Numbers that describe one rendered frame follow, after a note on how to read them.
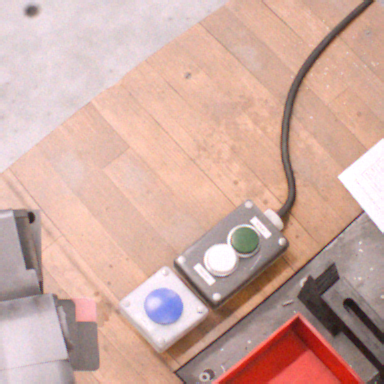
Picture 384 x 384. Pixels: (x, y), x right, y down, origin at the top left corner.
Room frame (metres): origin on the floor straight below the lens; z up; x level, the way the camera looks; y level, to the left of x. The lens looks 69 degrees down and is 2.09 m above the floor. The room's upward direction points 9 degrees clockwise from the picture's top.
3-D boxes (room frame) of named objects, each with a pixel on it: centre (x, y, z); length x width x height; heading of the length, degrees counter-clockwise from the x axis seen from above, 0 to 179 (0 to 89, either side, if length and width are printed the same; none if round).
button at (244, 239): (0.39, -0.06, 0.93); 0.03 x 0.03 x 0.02
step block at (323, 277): (0.34, -0.16, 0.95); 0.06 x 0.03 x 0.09; 49
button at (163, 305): (0.31, 0.01, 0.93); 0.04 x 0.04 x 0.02
